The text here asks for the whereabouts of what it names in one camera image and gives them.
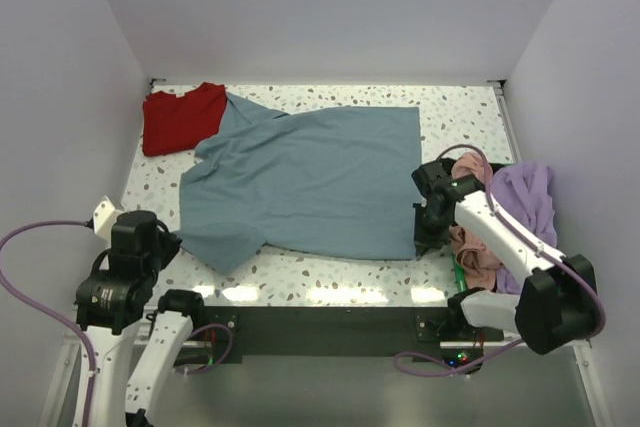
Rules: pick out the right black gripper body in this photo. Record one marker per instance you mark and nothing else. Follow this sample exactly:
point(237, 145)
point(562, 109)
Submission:
point(429, 231)

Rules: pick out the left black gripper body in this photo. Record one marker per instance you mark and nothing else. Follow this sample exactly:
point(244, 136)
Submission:
point(163, 254)

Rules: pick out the blue-grey t-shirt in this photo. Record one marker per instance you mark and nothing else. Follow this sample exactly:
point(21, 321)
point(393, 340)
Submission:
point(333, 182)

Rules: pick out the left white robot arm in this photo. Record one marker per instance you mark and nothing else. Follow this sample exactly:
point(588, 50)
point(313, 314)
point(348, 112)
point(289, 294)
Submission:
point(110, 310)

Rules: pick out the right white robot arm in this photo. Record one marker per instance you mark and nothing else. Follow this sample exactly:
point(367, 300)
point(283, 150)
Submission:
point(558, 303)

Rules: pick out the green plastic bin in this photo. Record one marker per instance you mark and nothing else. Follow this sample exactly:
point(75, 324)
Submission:
point(459, 273)

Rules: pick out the crumpled pink t-shirt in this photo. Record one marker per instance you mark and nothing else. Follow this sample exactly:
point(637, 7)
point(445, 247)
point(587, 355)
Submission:
point(477, 262)

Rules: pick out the crumpled lilac t-shirt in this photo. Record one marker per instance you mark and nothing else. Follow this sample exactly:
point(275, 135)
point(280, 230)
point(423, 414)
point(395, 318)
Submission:
point(522, 190)

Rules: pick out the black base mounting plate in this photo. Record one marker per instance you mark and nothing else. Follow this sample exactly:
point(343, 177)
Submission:
point(332, 332)

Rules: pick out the folded red t-shirt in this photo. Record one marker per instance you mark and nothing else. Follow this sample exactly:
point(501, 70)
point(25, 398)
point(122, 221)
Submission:
point(174, 123)

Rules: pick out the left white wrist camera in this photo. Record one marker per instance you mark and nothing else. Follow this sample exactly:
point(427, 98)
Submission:
point(104, 218)

